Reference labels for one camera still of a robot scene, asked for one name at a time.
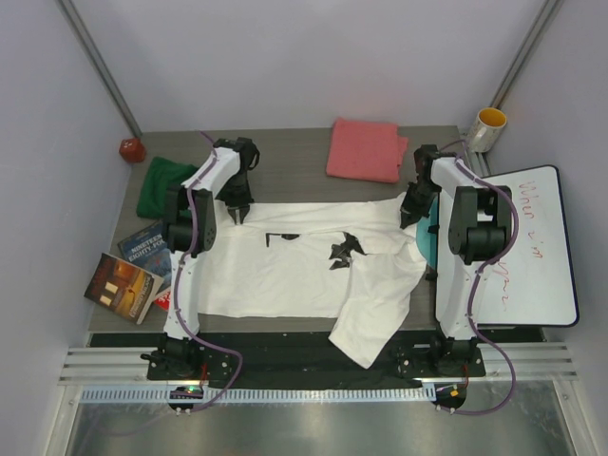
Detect teal board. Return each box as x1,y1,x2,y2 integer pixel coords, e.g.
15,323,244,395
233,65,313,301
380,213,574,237
416,199,439,270

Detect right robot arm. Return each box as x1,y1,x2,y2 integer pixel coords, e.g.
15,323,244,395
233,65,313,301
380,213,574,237
400,144,519,377

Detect yellow white mug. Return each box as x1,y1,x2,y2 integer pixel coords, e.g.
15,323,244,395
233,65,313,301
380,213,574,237
466,107,507,154

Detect white t shirt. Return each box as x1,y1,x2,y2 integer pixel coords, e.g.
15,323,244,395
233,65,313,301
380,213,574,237
192,197,427,369

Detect green t shirt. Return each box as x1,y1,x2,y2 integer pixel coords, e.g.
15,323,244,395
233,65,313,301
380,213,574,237
136,157,198,219

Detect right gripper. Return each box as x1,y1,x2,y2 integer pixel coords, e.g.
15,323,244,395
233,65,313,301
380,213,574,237
402,180,441,228

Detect aluminium rail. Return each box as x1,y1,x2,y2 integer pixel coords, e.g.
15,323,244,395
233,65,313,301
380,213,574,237
60,342,578,385

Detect folded pink t shirt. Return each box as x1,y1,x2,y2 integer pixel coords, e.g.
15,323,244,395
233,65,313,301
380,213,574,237
326,118,409,183

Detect blue book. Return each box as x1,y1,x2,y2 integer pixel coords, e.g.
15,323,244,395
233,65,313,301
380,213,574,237
118,220,172,294

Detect red white book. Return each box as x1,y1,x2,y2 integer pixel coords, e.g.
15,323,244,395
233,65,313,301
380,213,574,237
154,289,171,312

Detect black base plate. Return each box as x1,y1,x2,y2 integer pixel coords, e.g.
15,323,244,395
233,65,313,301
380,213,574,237
90,329,541,390

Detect white whiteboard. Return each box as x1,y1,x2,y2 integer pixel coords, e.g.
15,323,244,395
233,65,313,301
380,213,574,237
475,165,579,327

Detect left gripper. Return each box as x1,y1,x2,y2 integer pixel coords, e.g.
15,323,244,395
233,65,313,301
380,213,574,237
222,171,254,220

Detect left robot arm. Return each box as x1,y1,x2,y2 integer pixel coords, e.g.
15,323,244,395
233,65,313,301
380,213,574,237
157,137,260,379

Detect brown orange book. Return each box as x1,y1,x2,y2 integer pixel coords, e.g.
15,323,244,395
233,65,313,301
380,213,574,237
84,254,163,325

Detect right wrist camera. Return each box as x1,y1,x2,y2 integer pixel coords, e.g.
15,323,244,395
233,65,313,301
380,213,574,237
413,144,453,183

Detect red cube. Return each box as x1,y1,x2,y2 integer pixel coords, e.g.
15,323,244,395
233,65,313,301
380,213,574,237
119,138,146,163

